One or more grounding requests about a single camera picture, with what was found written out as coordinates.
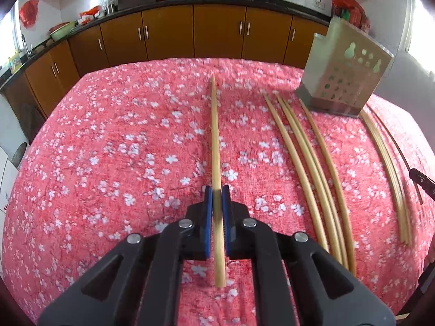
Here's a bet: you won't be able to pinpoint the bamboo chopstick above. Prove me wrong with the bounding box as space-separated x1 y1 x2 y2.
262 93 329 251
275 93 344 265
211 75 226 289
299 98 358 277
359 109 410 245
280 97 350 269
363 109 414 245

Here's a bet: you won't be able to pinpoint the red floral tablecloth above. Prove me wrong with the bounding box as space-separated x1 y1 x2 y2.
2 59 434 320

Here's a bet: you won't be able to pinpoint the beige perforated utensil holder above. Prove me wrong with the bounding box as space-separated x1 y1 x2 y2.
296 17 394 118

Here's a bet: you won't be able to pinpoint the lower kitchen cabinets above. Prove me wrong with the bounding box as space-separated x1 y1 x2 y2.
1 4 328 140

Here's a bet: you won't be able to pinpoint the red bags and bottles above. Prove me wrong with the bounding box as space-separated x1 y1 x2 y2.
331 0 370 33

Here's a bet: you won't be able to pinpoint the yellow dish soap bottle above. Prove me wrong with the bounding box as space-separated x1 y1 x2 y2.
8 51 22 74

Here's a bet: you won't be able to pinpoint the window right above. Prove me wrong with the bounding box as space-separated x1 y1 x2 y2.
408 0 435 74

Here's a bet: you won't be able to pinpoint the red plastic bag on wall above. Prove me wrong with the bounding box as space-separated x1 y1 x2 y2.
18 0 39 29

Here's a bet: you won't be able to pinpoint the green basin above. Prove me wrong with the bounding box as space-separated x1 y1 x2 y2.
50 21 76 41

